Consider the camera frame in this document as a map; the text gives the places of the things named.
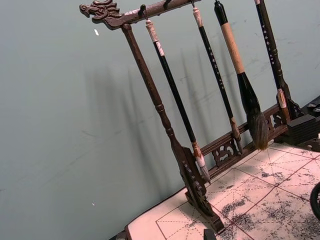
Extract white felt mat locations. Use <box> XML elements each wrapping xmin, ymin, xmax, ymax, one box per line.
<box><xmin>124</xmin><ymin>188</ymin><xmax>191</xmax><ymax>240</ymax></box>

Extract red-gridded ink-stained practice paper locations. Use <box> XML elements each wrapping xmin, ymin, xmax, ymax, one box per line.
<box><xmin>154</xmin><ymin>141</ymin><xmax>320</xmax><ymax>240</ymax></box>

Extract black rectangular box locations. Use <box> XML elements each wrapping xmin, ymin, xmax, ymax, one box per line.
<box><xmin>285</xmin><ymin>114</ymin><xmax>320</xmax><ymax>146</ymax></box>

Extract dark round openwork object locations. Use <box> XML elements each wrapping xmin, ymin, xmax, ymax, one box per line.
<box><xmin>309</xmin><ymin>183</ymin><xmax>320</xmax><ymax>216</ymax></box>

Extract large brush with tan handle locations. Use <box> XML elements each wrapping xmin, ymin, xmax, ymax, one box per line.
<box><xmin>213</xmin><ymin>0</ymin><xmax>270</xmax><ymax>151</ymax></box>

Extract thin black brush, white characters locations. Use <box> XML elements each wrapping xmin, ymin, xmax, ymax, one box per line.
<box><xmin>191</xmin><ymin>6</ymin><xmax>244</xmax><ymax>155</ymax></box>

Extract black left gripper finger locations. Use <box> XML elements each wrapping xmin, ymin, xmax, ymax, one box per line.
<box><xmin>203</xmin><ymin>228</ymin><xmax>216</xmax><ymax>240</ymax></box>

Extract dark carved wooden brush rack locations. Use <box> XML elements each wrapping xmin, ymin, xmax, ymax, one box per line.
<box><xmin>79</xmin><ymin>0</ymin><xmax>305</xmax><ymax>235</ymax></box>

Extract black brush with pale ferrule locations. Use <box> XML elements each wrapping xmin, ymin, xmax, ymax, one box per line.
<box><xmin>253</xmin><ymin>0</ymin><xmax>288</xmax><ymax>110</ymax></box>

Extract black brush with pale ends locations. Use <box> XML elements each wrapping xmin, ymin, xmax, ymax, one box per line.
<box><xmin>144</xmin><ymin>19</ymin><xmax>211</xmax><ymax>185</ymax></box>

